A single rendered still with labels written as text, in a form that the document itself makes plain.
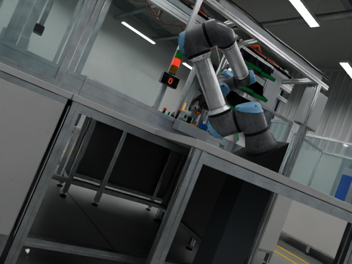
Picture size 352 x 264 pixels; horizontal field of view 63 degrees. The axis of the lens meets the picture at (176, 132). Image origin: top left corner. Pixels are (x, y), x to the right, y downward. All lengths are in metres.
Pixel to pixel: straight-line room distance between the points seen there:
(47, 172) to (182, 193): 0.68
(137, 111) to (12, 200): 0.71
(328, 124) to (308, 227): 6.12
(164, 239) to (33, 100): 0.81
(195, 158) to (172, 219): 0.22
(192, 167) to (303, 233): 4.71
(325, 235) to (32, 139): 4.81
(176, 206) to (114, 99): 0.72
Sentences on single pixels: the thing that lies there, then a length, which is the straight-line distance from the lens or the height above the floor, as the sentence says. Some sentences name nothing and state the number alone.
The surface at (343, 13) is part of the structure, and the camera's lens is 7.82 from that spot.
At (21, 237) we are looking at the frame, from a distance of 1.55.
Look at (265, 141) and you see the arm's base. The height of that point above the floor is 0.99.
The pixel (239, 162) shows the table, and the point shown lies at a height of 0.84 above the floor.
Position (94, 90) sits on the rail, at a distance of 1.50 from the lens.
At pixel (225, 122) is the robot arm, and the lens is 1.38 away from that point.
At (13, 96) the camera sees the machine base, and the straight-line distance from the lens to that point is 1.41.
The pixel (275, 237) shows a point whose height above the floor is 0.32.
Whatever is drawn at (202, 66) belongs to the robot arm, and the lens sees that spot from 1.37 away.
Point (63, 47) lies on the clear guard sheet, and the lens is 1.47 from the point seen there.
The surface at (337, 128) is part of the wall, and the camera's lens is 10.99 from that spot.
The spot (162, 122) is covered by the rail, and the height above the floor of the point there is 0.91.
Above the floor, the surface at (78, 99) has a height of 0.84.
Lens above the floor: 0.80
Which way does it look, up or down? 3 degrees up
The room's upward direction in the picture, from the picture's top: 22 degrees clockwise
